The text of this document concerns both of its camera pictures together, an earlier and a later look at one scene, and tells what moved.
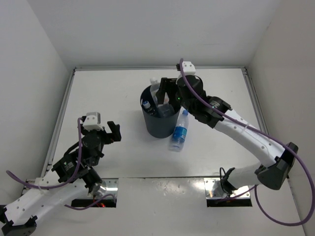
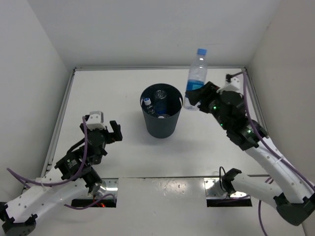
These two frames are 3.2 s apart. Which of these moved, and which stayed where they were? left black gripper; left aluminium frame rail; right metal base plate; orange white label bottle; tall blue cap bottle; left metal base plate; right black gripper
Moved: orange white label bottle; tall blue cap bottle; right black gripper
Stayed: left aluminium frame rail; left metal base plate; right metal base plate; left black gripper
